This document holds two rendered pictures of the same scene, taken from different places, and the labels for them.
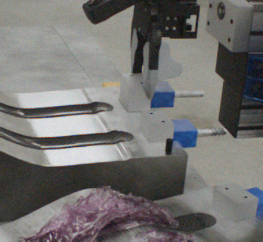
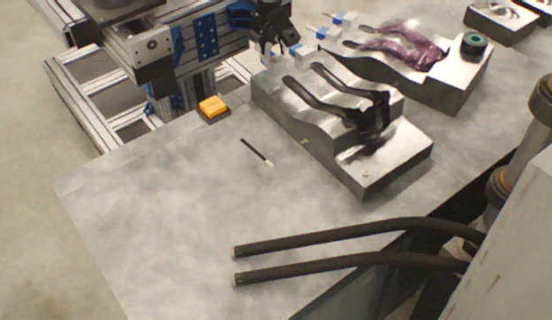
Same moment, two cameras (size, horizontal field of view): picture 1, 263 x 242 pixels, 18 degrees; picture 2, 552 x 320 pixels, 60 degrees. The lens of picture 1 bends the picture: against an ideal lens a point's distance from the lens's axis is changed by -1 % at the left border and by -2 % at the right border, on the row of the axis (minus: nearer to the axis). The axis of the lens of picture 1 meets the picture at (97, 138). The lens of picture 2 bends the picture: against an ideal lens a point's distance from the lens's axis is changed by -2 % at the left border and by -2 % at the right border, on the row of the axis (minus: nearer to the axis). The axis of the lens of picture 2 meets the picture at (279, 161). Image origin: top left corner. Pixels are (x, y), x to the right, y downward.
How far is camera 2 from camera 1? 199 cm
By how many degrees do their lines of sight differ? 84
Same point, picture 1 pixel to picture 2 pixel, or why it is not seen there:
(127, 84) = (283, 61)
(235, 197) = (337, 30)
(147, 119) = (310, 52)
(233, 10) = (166, 33)
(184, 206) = (340, 49)
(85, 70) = (162, 144)
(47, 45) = (116, 181)
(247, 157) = not seen: outside the picture
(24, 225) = (404, 71)
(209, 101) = not seen: outside the picture
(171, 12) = not seen: hidden behind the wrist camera
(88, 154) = (339, 70)
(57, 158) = (348, 77)
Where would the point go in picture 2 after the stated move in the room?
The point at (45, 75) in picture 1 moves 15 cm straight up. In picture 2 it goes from (183, 159) to (174, 120)
